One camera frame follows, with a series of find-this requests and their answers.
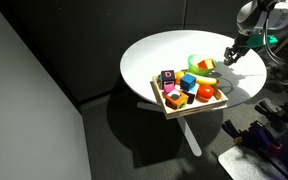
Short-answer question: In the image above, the wooden toy tray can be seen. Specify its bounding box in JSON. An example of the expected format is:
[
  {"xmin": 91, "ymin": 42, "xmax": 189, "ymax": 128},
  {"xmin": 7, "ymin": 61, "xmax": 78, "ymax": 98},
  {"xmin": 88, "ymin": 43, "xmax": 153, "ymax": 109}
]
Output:
[{"xmin": 151, "ymin": 73, "xmax": 229, "ymax": 121}]

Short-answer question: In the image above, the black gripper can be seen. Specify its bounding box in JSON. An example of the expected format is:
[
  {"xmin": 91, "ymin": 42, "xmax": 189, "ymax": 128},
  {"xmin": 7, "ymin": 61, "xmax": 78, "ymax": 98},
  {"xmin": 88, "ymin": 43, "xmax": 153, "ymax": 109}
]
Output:
[{"xmin": 223, "ymin": 33, "xmax": 252, "ymax": 66}]

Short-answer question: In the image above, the grey metal plate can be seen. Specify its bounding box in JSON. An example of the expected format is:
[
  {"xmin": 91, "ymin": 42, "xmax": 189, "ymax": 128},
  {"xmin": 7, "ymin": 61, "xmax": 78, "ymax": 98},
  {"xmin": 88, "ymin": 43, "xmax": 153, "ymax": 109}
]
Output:
[{"xmin": 217, "ymin": 144, "xmax": 288, "ymax": 180}]

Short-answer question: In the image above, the blue toy cube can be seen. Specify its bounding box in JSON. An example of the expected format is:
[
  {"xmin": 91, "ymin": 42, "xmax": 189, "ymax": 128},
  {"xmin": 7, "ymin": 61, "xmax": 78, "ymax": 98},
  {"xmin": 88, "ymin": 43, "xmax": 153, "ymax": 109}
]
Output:
[{"xmin": 179, "ymin": 73, "xmax": 198, "ymax": 92}]

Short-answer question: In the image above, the yellow toy banana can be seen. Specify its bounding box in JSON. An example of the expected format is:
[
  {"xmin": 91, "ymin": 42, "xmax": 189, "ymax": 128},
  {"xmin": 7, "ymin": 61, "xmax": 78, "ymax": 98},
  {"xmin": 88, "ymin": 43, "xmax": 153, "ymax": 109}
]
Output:
[{"xmin": 180, "ymin": 70, "xmax": 219, "ymax": 86}]

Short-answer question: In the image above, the pink toy cube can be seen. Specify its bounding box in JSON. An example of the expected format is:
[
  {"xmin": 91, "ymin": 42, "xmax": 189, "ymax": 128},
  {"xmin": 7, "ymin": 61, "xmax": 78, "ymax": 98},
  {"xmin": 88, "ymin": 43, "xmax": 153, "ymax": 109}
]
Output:
[{"xmin": 162, "ymin": 81, "xmax": 176, "ymax": 96}]

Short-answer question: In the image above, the small orange toy fruit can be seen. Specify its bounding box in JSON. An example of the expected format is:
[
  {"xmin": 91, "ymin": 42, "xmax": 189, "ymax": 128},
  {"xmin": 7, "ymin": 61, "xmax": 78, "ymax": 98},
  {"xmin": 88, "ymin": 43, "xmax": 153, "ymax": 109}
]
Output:
[{"xmin": 174, "ymin": 70, "xmax": 186, "ymax": 85}]

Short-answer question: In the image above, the teal camera mount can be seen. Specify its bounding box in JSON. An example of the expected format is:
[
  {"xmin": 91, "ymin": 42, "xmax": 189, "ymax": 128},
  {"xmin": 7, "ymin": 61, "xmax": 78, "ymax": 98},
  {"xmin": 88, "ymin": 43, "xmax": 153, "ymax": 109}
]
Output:
[{"xmin": 245, "ymin": 32, "xmax": 279, "ymax": 49}]

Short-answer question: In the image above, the white table base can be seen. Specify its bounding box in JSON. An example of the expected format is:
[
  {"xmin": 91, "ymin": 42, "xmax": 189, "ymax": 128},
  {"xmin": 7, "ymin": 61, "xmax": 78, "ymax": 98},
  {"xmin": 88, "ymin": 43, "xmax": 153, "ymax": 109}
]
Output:
[{"xmin": 136, "ymin": 101, "xmax": 204, "ymax": 158}]

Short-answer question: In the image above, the orange cube with white face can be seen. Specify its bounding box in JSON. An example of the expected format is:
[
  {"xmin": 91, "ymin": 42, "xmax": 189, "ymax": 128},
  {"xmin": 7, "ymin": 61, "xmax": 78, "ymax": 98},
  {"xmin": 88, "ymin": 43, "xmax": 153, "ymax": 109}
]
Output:
[{"xmin": 165, "ymin": 88, "xmax": 190, "ymax": 111}]

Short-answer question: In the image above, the black spring clamp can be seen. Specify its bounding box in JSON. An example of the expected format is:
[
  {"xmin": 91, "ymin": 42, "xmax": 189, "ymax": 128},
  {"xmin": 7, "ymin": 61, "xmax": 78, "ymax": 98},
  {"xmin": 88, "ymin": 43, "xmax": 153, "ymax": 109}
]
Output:
[{"xmin": 254, "ymin": 99, "xmax": 288, "ymax": 126}]

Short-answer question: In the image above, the orange toy block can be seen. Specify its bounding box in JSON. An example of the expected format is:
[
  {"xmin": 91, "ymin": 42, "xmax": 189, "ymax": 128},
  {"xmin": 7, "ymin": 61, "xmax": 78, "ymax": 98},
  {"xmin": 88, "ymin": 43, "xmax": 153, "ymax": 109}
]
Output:
[{"xmin": 196, "ymin": 57, "xmax": 217, "ymax": 71}]

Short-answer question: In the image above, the plain black toy cube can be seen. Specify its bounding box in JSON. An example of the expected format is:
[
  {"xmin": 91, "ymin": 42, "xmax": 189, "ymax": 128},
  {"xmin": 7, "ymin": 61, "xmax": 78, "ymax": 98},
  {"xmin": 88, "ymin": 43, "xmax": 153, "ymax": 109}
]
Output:
[{"xmin": 183, "ymin": 89, "xmax": 197, "ymax": 105}]

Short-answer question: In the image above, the purple spring clamp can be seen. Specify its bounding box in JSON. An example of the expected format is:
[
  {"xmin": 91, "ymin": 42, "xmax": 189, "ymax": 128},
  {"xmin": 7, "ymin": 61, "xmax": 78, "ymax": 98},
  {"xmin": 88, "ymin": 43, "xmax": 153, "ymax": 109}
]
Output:
[{"xmin": 221, "ymin": 119, "xmax": 284, "ymax": 155}]

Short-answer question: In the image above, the red toy tomato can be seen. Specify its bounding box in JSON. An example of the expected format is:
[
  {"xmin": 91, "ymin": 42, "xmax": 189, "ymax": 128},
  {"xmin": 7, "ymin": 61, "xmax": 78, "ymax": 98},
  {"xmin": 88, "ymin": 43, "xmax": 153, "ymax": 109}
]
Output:
[{"xmin": 195, "ymin": 84, "xmax": 215, "ymax": 102}]

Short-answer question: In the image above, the black cube with pink D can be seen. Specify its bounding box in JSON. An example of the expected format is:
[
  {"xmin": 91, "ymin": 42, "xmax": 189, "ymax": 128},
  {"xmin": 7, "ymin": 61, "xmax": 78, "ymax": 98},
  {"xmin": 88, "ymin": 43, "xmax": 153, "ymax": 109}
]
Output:
[{"xmin": 159, "ymin": 69, "xmax": 177, "ymax": 85}]

